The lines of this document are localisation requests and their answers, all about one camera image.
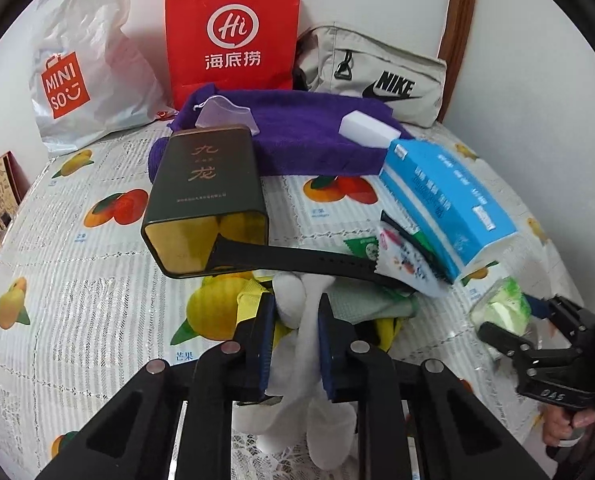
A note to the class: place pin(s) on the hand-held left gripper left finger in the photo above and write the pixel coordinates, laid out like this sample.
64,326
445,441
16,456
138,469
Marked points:
263,345

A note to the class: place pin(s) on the small green packet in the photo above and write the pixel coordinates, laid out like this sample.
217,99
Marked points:
362,249

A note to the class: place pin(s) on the fruit print tablecloth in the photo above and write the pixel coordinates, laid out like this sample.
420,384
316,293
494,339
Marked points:
102,280

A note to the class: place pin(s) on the dark green tin box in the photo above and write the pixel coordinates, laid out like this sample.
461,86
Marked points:
202,175

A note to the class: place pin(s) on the green and white packet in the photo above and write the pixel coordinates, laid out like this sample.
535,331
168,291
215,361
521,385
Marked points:
502,305

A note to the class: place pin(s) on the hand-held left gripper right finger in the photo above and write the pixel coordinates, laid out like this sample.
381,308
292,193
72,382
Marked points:
327,350

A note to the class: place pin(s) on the person's right hand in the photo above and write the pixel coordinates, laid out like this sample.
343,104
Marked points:
560,425

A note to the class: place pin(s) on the white plastic shopping bag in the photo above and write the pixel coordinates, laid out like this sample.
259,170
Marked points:
92,35

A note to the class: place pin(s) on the purple towel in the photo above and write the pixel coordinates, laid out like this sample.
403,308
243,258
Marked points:
297,130

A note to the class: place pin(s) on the yellow cloth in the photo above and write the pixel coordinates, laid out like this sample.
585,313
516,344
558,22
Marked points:
251,297

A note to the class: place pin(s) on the translucent small pouch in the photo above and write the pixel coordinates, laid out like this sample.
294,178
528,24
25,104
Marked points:
222,112

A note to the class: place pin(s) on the red paper bag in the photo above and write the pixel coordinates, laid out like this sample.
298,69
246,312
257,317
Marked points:
187,10

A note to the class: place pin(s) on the pale green cloth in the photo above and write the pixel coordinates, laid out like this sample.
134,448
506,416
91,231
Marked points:
372,302

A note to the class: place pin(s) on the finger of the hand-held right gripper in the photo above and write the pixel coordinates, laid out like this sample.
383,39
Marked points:
540,308
502,340

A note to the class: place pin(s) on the blue tissue pack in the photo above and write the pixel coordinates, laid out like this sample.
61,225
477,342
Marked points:
442,200

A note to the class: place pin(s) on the brown wooden door frame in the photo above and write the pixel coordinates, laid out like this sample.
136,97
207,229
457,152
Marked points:
460,10

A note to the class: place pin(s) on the white colourful snack packet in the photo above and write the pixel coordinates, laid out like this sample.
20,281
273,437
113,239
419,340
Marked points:
407,265

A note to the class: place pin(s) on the grey waist bag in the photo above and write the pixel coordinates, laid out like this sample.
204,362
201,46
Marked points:
317,55

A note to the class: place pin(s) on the white sponge block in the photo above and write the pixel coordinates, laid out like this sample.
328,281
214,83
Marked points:
367,130

